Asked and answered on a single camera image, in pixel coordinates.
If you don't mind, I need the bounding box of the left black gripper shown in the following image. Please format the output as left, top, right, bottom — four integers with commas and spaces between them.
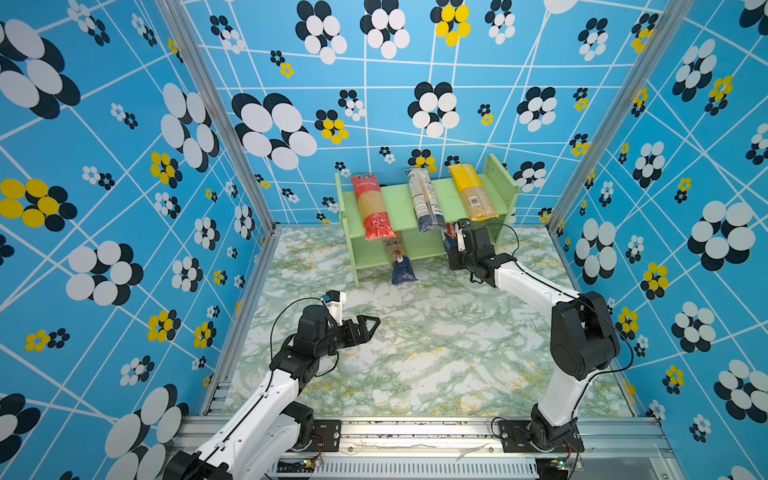
316, 314, 381, 359

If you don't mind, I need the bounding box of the yellow spaghetti package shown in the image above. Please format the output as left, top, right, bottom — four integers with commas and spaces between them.
449, 164, 499, 221

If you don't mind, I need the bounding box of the clear blue-label spaghetti package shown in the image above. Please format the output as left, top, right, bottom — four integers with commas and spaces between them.
407, 169, 446, 232

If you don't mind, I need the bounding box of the red spaghetti package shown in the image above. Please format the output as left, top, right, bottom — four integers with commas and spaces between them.
351, 174, 396, 241

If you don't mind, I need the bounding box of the dark blue Barilla spaghetti package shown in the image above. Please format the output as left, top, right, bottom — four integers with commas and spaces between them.
443, 223, 458, 252

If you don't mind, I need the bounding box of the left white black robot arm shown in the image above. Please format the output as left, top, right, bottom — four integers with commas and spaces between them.
162, 302, 381, 479

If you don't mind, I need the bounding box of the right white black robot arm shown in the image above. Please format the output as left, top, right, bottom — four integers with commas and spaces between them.
452, 219, 621, 451

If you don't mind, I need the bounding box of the green two-tier wooden shelf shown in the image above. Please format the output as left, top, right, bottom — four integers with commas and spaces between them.
335, 154, 520, 285

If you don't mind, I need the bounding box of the left green circuit board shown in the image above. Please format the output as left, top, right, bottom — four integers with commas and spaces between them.
277, 456, 323, 474

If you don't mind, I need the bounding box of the green circuit board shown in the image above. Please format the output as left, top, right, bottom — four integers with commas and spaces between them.
536, 458, 573, 480
277, 456, 323, 474

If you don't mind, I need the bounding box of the right green circuit board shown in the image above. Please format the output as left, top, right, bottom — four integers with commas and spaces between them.
536, 458, 573, 480

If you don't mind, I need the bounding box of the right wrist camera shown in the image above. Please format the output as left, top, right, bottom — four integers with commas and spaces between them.
456, 218, 471, 252

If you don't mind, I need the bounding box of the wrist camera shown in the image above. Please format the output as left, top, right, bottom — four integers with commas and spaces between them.
322, 290, 347, 325
456, 218, 471, 252

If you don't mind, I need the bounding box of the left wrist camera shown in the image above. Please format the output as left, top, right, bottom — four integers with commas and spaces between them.
322, 290, 347, 325

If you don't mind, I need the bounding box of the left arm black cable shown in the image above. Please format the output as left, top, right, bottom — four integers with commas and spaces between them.
248, 296, 343, 415

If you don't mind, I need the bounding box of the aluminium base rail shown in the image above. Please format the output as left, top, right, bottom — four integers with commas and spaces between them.
161, 415, 685, 480

